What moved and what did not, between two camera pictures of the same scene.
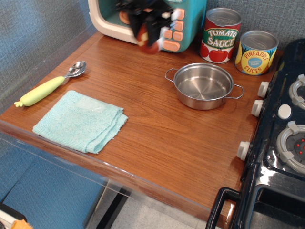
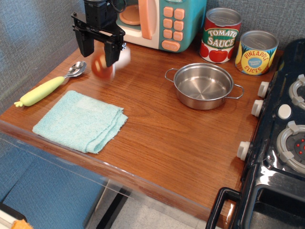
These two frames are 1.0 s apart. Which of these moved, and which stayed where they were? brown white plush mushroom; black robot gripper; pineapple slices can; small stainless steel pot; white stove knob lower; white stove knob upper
Moved: black robot gripper; brown white plush mushroom
Stayed: white stove knob lower; small stainless steel pot; white stove knob upper; pineapple slices can
